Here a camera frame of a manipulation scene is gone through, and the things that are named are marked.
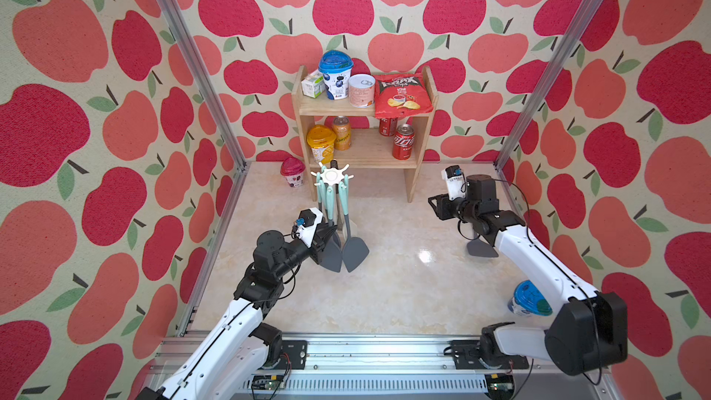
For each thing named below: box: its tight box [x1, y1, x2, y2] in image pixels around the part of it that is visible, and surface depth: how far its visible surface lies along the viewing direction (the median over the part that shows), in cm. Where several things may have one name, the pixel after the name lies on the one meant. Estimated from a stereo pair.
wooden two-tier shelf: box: [291, 65, 439, 203], surface depth 80 cm
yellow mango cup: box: [307, 124, 337, 164], surface depth 88 cm
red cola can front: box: [392, 123, 416, 161], surface depth 88 cm
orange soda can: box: [333, 115, 352, 151], surface depth 92 cm
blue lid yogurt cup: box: [318, 50, 354, 100], surface depth 75 cm
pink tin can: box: [348, 73, 376, 108], surface depth 76 cm
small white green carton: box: [300, 68, 326, 100], surface depth 80 cm
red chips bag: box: [374, 73, 435, 120], surface depth 76 cm
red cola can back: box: [379, 117, 399, 137], surface depth 98 cm
